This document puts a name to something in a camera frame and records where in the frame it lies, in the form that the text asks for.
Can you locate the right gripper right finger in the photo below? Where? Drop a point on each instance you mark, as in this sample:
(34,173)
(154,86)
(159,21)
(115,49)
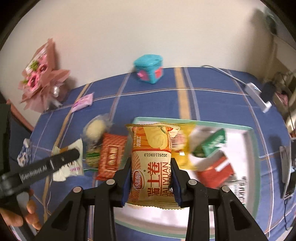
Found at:
(232,219)

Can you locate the white power strip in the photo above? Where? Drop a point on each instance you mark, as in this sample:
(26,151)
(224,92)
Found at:
(253,91)

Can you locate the smartphone on stand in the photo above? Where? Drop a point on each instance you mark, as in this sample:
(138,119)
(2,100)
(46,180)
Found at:
(287,156)

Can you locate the pink flower bouquet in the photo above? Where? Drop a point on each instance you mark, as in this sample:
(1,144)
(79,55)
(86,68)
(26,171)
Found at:
(44,85)

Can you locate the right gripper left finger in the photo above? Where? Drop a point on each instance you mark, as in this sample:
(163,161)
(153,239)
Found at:
(70,219)

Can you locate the yellow soft bread packet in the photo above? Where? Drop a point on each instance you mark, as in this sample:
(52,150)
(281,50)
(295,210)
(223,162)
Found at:
(180,146)

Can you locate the orange yellow egg roll packet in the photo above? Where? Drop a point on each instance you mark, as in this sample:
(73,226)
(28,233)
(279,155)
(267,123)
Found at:
(151,165)

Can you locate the red white snack box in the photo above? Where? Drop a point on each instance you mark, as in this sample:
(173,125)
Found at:
(217,173)

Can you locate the green drink carton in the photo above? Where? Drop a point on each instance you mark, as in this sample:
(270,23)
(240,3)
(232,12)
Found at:
(211,144)

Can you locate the blue white snack packet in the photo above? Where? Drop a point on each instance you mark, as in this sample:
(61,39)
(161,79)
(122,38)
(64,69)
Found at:
(24,157)

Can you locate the green white snack packet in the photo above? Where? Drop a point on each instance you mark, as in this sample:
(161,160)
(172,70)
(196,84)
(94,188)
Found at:
(93,156)

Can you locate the teal toy house box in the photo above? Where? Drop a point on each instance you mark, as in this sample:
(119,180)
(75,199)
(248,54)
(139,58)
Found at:
(149,68)

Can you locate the black power adapter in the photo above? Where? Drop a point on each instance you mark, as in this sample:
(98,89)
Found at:
(267,91)

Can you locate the orange red patterned packet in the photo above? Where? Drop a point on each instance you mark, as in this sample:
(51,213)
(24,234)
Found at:
(113,148)

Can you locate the pink small snack packet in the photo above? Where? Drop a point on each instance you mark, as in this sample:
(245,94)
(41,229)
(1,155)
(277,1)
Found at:
(82,103)

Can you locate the clear wrapped round pastry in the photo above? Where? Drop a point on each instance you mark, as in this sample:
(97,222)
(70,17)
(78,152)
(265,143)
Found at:
(94,130)

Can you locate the blue plaid tablecloth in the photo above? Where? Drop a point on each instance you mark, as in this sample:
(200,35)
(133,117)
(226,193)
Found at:
(204,94)

